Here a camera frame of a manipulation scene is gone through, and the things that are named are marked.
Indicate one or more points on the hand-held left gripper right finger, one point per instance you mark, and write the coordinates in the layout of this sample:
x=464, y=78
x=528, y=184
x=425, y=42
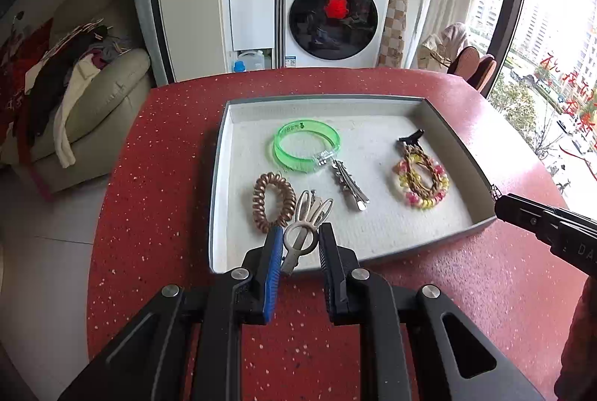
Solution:
x=326, y=270

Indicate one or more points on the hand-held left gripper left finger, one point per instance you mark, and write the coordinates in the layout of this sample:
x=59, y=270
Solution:
x=275, y=270

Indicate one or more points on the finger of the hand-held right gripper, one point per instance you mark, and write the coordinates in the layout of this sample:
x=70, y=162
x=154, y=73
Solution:
x=517, y=214
x=550, y=209

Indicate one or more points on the silver bunny hair clip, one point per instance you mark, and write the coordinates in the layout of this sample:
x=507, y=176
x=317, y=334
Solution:
x=298, y=237

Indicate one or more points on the grey tray box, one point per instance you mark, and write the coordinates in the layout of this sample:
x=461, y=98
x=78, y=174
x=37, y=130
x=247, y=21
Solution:
x=387, y=228

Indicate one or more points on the silver star hair clip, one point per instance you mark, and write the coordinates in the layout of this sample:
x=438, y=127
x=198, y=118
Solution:
x=347, y=188

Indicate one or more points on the person's right forearm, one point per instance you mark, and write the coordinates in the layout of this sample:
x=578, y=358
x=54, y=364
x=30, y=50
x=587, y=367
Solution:
x=580, y=345

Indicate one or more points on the black hair claw clip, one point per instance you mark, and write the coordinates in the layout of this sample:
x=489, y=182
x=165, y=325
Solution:
x=410, y=138

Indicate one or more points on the brown slipper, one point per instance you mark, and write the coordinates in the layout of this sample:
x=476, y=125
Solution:
x=485, y=74
x=464, y=62

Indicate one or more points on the beige tote bag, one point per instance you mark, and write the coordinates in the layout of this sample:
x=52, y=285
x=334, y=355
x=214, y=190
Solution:
x=443, y=48

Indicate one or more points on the white detergent jug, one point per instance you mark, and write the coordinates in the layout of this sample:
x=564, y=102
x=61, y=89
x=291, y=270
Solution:
x=254, y=60

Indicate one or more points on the cream leather sofa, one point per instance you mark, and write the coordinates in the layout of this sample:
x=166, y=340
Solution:
x=112, y=97

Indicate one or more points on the white washing machine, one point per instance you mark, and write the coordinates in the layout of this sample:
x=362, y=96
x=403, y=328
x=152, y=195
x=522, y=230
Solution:
x=336, y=18

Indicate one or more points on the pile of clothes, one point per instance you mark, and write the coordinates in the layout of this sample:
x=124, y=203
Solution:
x=60, y=83

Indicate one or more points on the dark window frame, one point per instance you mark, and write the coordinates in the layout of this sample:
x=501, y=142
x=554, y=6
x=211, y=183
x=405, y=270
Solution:
x=513, y=9

